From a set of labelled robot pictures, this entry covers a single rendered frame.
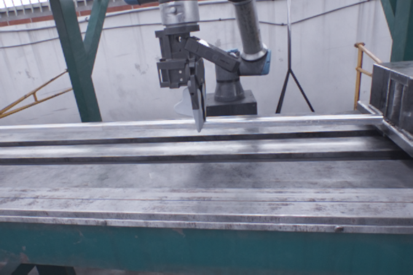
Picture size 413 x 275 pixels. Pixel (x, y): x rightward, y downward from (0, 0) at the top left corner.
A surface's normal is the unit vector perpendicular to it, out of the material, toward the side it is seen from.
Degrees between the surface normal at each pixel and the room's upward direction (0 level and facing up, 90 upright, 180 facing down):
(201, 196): 0
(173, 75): 90
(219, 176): 0
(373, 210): 0
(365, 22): 90
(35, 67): 90
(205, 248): 90
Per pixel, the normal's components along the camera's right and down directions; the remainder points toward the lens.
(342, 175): -0.10, -0.94
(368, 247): -0.15, 0.35
